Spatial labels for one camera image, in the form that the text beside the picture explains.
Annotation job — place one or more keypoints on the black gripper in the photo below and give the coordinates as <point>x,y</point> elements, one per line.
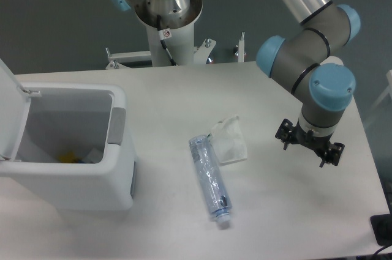
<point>287,133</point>

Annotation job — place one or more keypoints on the clear crushed plastic bottle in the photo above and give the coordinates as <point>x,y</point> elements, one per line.
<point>211,182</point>

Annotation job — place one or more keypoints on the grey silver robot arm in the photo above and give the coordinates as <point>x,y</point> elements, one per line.
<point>299,65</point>

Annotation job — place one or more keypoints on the yellow trash in bin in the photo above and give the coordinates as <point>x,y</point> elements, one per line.
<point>70,157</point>

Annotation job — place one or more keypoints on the white open trash can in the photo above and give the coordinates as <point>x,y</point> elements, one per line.
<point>40,121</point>

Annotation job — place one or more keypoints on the black device at table edge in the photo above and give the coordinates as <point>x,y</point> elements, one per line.
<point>381,225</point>

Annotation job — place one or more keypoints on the white frame at right edge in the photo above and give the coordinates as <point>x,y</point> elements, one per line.
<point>380,104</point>

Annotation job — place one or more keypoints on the white bracket with bolts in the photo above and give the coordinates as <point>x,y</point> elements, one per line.
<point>167,47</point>

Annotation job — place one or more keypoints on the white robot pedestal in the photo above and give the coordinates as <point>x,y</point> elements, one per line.
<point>172,14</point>

